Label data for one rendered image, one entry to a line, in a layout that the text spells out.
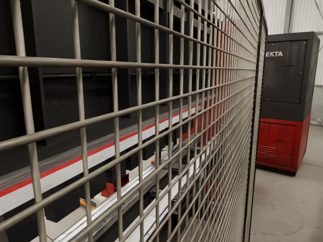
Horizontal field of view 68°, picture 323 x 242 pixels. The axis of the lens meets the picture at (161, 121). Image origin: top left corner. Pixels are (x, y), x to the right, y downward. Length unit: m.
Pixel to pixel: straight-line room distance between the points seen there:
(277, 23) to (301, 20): 0.68
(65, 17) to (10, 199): 0.69
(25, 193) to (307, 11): 8.97
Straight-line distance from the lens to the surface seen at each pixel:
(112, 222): 1.55
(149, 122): 1.30
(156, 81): 0.17
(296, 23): 9.23
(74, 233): 1.36
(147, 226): 1.31
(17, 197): 1.03
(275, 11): 9.44
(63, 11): 1.05
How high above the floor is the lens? 1.75
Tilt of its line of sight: 12 degrees down
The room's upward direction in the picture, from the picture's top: straight up
